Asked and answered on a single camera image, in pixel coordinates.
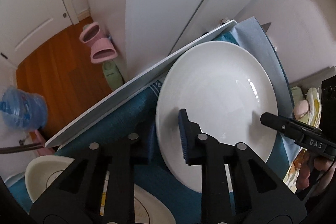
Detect blue water jug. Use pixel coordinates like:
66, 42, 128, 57
1, 86, 48, 131

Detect blue table cloth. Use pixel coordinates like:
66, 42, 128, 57
1, 18, 306, 223

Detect yellow duck cartoon plate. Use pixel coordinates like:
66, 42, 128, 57
24, 155, 177, 224

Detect person's right hand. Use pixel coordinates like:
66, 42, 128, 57
295, 148, 336, 191

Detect pink slippers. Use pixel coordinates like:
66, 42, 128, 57
79, 22, 118, 64

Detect green slipper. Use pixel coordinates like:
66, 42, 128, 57
102, 60, 123, 91

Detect white panelled door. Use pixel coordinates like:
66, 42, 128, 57
0, 0, 91, 68

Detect large plain white plate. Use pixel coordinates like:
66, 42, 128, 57
155, 41, 277, 192

